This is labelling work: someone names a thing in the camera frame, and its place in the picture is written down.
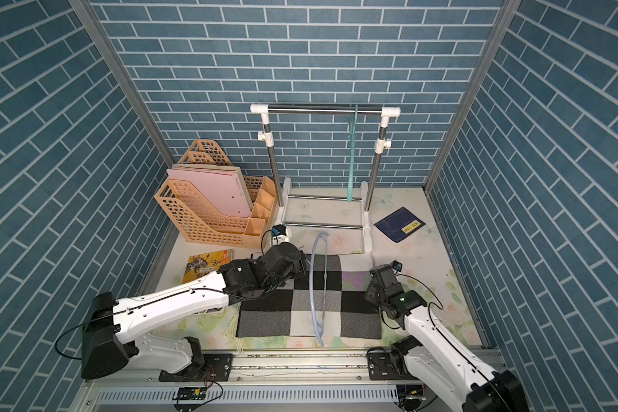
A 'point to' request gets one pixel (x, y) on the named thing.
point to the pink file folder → (221, 191)
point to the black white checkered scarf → (329, 299)
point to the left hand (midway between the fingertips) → (316, 261)
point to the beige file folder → (224, 167)
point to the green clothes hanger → (353, 129)
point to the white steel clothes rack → (283, 190)
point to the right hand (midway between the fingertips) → (374, 291)
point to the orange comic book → (199, 265)
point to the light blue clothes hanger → (311, 289)
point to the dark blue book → (399, 224)
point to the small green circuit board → (191, 393)
